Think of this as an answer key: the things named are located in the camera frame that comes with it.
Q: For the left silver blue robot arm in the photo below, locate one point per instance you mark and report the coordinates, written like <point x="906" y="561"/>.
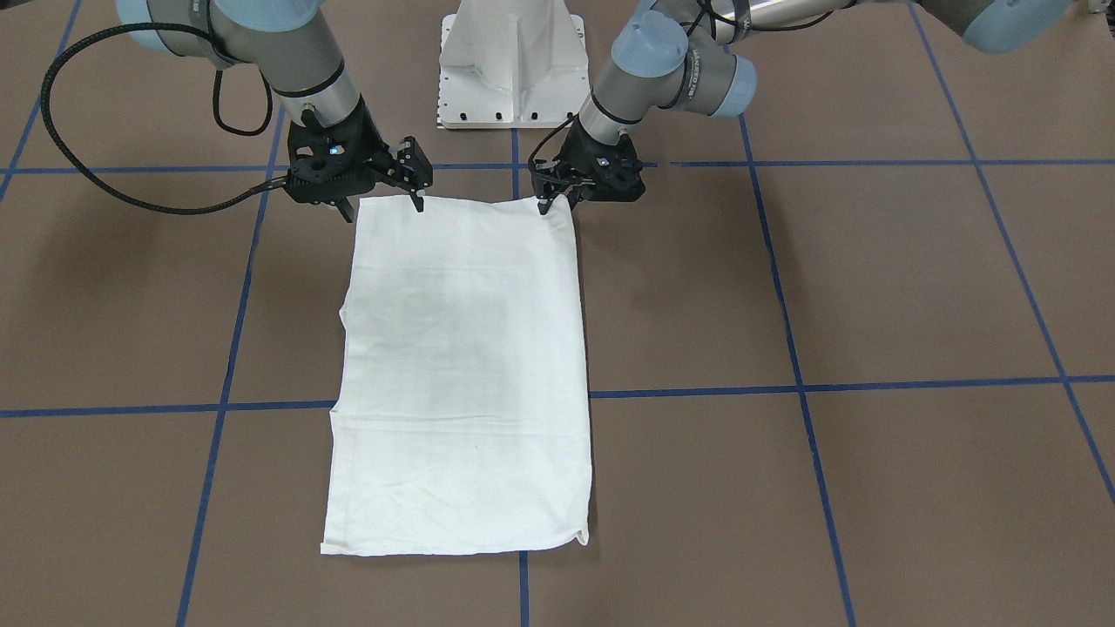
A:
<point x="670" y="56"/>

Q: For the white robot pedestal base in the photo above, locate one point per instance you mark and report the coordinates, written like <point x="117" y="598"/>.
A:
<point x="511" y="64"/>

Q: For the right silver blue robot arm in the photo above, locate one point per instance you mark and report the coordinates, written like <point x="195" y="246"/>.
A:
<point x="289" y="41"/>

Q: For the white long-sleeve printed shirt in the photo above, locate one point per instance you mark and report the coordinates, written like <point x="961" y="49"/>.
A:
<point x="462" y="424"/>

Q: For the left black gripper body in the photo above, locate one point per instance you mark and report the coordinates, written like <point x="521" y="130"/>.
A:
<point x="575" y="153"/>

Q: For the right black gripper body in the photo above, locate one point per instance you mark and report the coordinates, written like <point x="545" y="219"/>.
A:
<point x="373" y="142"/>

